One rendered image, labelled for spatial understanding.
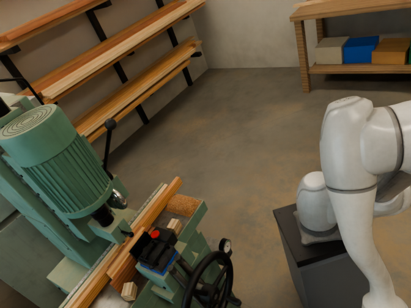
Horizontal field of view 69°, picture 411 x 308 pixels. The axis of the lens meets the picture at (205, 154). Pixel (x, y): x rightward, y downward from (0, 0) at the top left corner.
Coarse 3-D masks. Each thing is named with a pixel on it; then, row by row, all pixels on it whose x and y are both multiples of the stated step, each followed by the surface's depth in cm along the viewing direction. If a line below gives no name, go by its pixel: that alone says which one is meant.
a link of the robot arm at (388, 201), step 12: (396, 108) 57; (408, 108) 55; (408, 120) 54; (408, 132) 54; (408, 144) 54; (408, 156) 55; (408, 168) 57; (384, 180) 81; (396, 180) 76; (408, 180) 73; (384, 192) 88; (396, 192) 86; (408, 192) 104; (384, 204) 100; (396, 204) 100; (408, 204) 105; (384, 216) 110
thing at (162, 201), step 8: (176, 184) 131; (168, 192) 128; (160, 200) 125; (168, 200) 128; (152, 208) 122; (160, 208) 125; (144, 216) 120; (152, 216) 121; (144, 224) 118; (104, 272) 105; (96, 280) 103; (104, 280) 105; (88, 288) 101; (96, 288) 102; (88, 296) 100; (80, 304) 98; (88, 304) 100
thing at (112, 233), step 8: (88, 224) 107; (96, 224) 106; (112, 224) 103; (120, 224) 103; (96, 232) 108; (104, 232) 103; (112, 232) 100; (120, 232) 103; (112, 240) 104; (120, 240) 104
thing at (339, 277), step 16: (288, 256) 147; (336, 256) 118; (304, 272) 119; (320, 272) 121; (336, 272) 123; (352, 272) 124; (304, 288) 127; (320, 288) 128; (336, 288) 130; (352, 288) 132; (368, 288) 134; (304, 304) 154; (320, 304) 136; (336, 304) 139; (352, 304) 141
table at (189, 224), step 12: (204, 204) 123; (168, 216) 122; (180, 216) 119; (192, 216) 118; (192, 228) 118; (180, 240) 113; (192, 264) 104; (108, 288) 104; (144, 288) 99; (156, 288) 101; (180, 288) 100; (96, 300) 101; (108, 300) 100; (120, 300) 99; (132, 300) 97; (144, 300) 100; (168, 300) 98
